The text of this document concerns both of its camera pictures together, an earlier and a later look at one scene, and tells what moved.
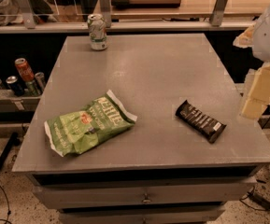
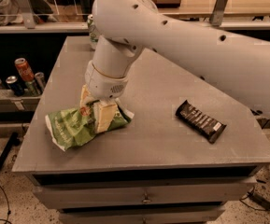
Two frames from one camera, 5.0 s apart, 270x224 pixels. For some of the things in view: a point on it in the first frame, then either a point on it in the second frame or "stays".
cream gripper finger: x=246 y=39 -> x=101 y=86
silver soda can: x=40 y=81 stays
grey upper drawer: x=91 y=195 stays
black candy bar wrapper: x=199 y=121 stays
